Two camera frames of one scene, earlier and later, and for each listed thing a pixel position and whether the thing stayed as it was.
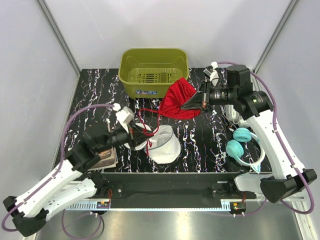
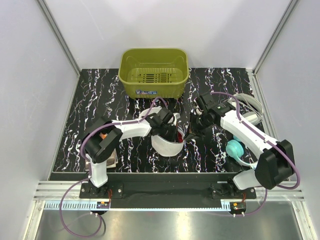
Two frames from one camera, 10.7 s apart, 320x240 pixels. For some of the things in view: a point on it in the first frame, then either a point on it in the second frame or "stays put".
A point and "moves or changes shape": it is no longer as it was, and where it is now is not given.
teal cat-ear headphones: [235, 148] stays put
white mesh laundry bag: [163, 147] moves or changes shape
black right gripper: [200, 100] to [193, 128]
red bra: [173, 101] to [180, 137]
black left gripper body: [131, 137] to [168, 132]
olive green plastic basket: [148, 73] stays put
